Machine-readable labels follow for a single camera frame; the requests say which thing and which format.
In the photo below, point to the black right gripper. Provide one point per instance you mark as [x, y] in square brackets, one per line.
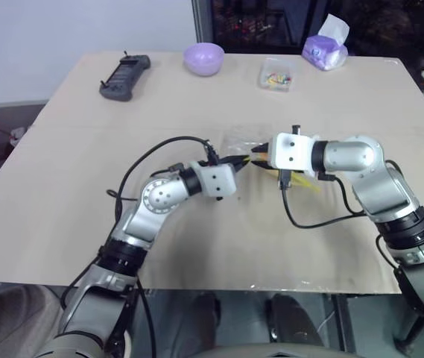
[296, 130]

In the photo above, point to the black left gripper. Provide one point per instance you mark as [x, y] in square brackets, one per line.
[226, 161]

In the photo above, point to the orange crosshatched bread bun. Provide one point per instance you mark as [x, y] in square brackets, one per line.
[264, 156]

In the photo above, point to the black table leg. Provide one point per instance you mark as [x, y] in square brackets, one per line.
[345, 328]

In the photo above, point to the clear yellow-zip plastic bag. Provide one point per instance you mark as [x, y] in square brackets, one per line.
[237, 139]

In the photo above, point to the purple plastic bowl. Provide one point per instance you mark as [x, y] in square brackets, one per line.
[203, 59]

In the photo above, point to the grey window frame post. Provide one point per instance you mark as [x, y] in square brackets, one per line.
[204, 22]

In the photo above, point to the purple tissue pack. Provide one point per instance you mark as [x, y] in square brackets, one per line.
[325, 52]

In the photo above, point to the black chair base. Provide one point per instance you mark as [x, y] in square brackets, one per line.
[407, 335]

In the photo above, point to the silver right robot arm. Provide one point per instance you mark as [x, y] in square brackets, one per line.
[349, 154]

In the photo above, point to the clear box of coloured pins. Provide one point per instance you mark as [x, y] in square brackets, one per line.
[278, 76]

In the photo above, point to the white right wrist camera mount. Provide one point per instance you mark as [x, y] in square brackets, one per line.
[291, 151]

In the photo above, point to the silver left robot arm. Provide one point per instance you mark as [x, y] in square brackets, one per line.
[159, 194]

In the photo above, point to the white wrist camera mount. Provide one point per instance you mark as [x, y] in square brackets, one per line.
[291, 151]
[215, 179]

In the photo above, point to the black handheld controller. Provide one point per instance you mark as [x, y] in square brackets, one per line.
[124, 78]

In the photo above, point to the dark rounded shape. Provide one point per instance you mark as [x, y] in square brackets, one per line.
[293, 328]

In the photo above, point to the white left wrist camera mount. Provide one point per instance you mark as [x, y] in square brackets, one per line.
[215, 179]

